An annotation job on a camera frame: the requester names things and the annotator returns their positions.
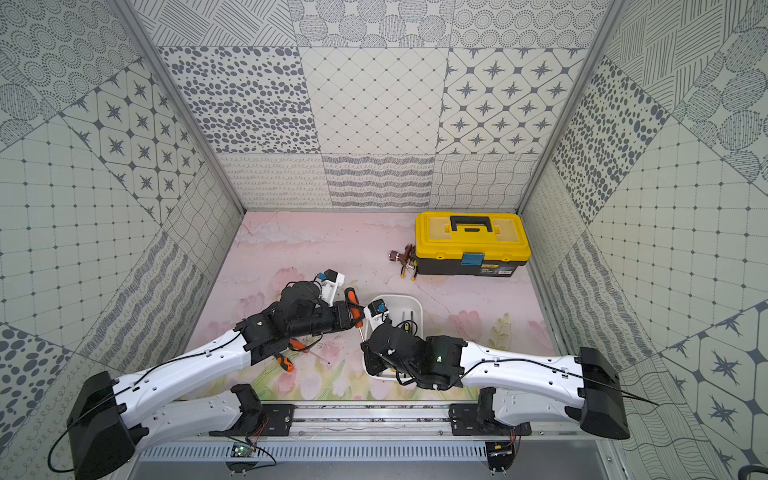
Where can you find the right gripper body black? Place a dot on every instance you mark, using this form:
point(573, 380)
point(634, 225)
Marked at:
point(375, 364)

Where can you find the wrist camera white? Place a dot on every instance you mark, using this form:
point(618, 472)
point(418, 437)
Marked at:
point(330, 283)
point(377, 311)

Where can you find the large orange black screwdriver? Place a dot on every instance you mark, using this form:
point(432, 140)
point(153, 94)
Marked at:
point(350, 294)

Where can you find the medium orange black screwdriver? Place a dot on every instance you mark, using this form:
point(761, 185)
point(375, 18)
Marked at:
point(296, 345)

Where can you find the yellow black toolbox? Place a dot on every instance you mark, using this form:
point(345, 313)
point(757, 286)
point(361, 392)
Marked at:
point(470, 244)

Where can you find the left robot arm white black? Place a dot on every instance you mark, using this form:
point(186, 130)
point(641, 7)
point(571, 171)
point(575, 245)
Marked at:
point(112, 419)

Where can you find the yellow handled pliers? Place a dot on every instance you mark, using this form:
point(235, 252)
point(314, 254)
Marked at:
point(408, 262)

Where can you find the white slotted cable duct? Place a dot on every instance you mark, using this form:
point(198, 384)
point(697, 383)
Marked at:
point(315, 451)

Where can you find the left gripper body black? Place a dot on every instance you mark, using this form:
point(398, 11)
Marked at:
point(348, 315)

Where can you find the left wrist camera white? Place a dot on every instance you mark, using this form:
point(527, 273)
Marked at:
point(330, 283)

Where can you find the right circuit board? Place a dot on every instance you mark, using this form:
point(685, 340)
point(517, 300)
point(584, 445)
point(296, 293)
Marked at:
point(500, 456)

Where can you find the small orange black screwdriver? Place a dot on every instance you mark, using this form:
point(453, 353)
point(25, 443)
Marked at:
point(285, 363)

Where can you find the left circuit board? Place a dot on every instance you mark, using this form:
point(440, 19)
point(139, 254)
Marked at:
point(241, 459)

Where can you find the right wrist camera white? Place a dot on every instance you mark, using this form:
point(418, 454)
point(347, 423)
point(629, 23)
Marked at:
point(377, 311)

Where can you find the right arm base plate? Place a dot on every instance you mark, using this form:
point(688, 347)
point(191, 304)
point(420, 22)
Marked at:
point(466, 419)

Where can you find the white plastic storage box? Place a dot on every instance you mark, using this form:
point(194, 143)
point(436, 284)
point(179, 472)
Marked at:
point(399, 306)

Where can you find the aluminium rail frame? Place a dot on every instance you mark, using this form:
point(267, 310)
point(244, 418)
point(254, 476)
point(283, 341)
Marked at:
point(402, 421)

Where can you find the circuit board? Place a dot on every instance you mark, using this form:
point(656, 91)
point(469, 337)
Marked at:
point(500, 456)
point(241, 459)

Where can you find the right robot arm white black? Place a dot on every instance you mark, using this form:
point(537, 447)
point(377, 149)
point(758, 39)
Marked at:
point(585, 388)

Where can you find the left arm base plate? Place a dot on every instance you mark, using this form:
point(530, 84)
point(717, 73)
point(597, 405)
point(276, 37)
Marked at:
point(269, 420)

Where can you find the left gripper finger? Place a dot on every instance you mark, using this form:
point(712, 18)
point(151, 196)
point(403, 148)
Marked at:
point(353, 322)
point(354, 308)

